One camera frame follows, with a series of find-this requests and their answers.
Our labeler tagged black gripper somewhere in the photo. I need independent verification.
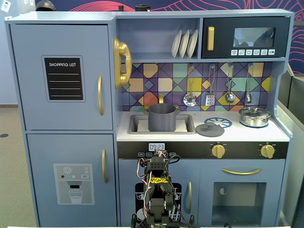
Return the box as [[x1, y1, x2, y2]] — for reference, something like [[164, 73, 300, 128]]
[[151, 155, 168, 164]]

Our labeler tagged gray round lid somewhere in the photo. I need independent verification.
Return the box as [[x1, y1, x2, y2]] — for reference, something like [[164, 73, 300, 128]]
[[195, 118, 225, 138]]

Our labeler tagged blue dishwasher door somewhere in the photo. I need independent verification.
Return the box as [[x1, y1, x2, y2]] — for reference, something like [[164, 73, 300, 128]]
[[118, 159, 200, 228]]

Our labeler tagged gray plastic pot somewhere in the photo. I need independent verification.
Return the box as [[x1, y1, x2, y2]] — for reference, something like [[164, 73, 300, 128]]
[[145, 104, 181, 132]]

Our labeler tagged blue oven door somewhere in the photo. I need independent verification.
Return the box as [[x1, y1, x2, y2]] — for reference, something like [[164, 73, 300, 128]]
[[199, 159, 285, 226]]

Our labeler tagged gold stove knob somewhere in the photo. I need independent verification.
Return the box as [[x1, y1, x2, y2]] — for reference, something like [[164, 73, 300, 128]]
[[260, 144, 276, 159], [211, 144, 226, 159]]

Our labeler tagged gold toy faucet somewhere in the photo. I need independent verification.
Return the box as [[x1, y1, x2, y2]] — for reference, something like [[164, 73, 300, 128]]
[[143, 94, 181, 114]]

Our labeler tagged steel skimmer spoon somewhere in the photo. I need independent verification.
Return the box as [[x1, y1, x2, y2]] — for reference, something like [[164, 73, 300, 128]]
[[183, 64, 198, 107]]

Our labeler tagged steel slotted spatula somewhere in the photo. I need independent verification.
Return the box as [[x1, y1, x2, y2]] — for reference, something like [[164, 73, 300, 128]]
[[205, 64, 216, 106]]

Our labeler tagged steel ladle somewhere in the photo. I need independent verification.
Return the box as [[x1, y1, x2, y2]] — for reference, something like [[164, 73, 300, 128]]
[[225, 63, 236, 104]]

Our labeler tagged small steel spoon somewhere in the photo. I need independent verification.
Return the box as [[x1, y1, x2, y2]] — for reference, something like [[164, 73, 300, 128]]
[[245, 63, 254, 104]]

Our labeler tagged white toy plate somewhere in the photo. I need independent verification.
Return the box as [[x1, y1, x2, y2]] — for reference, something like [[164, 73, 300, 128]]
[[187, 29, 199, 58], [171, 29, 182, 59], [179, 29, 190, 59]]

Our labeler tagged blue fridge door with dispenser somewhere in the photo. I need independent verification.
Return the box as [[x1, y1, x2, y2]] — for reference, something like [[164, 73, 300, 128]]
[[26, 133, 117, 228]]

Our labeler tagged gold toy telephone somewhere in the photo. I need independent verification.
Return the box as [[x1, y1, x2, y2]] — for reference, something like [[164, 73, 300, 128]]
[[113, 37, 133, 90]]

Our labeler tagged black shopping list board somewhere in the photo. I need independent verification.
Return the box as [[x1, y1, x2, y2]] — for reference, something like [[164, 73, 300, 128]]
[[41, 55, 86, 103]]

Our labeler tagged black toy microwave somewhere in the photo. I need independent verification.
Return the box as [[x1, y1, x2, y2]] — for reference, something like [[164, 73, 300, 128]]
[[201, 16, 291, 59]]

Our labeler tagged blue fridge door with chalkboard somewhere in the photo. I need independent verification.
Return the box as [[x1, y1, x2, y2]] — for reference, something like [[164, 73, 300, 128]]
[[9, 23, 114, 131]]

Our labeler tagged blue toy kitchen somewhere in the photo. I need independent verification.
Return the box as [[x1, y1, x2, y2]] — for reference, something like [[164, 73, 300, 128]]
[[4, 9, 295, 228]]

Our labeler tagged black helmet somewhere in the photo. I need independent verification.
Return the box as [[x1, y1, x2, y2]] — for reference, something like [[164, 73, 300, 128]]
[[35, 0, 57, 12]]

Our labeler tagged face picture paper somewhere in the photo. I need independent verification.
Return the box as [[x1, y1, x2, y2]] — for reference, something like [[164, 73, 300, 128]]
[[0, 0, 12, 13]]

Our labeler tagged gold dishwasher handle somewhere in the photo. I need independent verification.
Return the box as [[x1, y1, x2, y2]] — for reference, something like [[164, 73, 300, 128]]
[[187, 181, 193, 214]]

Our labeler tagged gold curved fridge handle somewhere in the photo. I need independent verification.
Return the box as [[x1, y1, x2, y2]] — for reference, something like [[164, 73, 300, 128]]
[[101, 149, 109, 184], [97, 76, 105, 116]]

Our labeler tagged gold oven handle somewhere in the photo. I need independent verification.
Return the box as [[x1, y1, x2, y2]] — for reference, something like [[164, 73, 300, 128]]
[[221, 168, 263, 176]]

